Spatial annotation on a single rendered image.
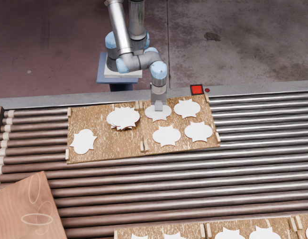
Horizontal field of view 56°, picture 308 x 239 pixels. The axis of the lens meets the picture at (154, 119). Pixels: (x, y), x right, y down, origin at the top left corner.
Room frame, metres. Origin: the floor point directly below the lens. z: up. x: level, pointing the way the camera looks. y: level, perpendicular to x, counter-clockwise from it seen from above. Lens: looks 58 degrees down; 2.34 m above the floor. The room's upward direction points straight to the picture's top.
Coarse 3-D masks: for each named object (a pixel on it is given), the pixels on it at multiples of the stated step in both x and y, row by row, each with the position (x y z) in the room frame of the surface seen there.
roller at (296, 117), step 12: (216, 120) 0.88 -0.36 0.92; (228, 120) 0.88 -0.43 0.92; (240, 120) 0.88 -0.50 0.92; (252, 120) 0.88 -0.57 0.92; (264, 120) 0.88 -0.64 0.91; (276, 120) 0.89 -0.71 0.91; (288, 120) 0.89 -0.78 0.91; (300, 120) 0.89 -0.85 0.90; (12, 132) 0.81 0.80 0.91; (24, 132) 0.80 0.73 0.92; (36, 132) 0.80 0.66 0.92; (48, 132) 0.80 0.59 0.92; (60, 132) 0.80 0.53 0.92
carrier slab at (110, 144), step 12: (72, 108) 0.96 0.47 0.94; (84, 108) 0.96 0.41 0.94; (96, 108) 0.96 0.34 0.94; (108, 108) 0.96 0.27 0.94; (72, 120) 0.87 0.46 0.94; (84, 120) 0.87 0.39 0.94; (96, 120) 0.87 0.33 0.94; (72, 132) 0.79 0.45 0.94; (96, 132) 0.79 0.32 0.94; (108, 132) 0.79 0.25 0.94; (120, 132) 0.79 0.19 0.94; (132, 132) 0.79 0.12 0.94; (96, 144) 0.72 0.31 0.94; (108, 144) 0.72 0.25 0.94; (120, 144) 0.72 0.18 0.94; (132, 144) 0.72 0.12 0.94; (72, 156) 0.65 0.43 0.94; (84, 156) 0.65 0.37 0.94; (96, 156) 0.65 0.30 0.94; (108, 156) 0.65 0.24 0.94; (120, 156) 0.65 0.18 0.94; (132, 156) 0.65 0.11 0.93
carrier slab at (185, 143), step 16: (192, 96) 1.04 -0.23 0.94; (144, 112) 0.93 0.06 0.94; (208, 112) 0.93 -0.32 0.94; (144, 128) 0.82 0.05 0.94; (176, 128) 0.82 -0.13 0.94; (144, 144) 0.72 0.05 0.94; (160, 144) 0.72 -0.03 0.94; (176, 144) 0.72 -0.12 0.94; (192, 144) 0.72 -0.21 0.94; (208, 144) 0.72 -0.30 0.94
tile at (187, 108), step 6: (180, 102) 0.99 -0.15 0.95; (186, 102) 0.99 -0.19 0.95; (192, 102) 0.99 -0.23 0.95; (174, 108) 0.95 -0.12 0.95; (180, 108) 0.95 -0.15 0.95; (186, 108) 0.95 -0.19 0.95; (192, 108) 0.95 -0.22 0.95; (198, 108) 0.95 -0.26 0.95; (180, 114) 0.91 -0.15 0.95; (186, 114) 0.91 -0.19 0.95; (192, 114) 0.91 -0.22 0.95
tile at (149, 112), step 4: (148, 108) 0.95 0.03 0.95; (152, 108) 0.95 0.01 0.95; (164, 108) 0.95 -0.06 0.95; (168, 108) 0.95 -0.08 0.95; (148, 112) 0.92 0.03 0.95; (152, 112) 0.92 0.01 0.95; (156, 112) 0.92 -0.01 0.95; (160, 112) 0.92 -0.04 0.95; (164, 112) 0.92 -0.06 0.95; (168, 112) 0.92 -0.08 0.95; (148, 116) 0.89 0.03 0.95; (152, 116) 0.89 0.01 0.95; (156, 116) 0.89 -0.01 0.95; (160, 116) 0.89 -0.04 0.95; (164, 116) 0.89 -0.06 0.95; (168, 116) 0.90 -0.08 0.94; (156, 120) 0.87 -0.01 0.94; (164, 120) 0.87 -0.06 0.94
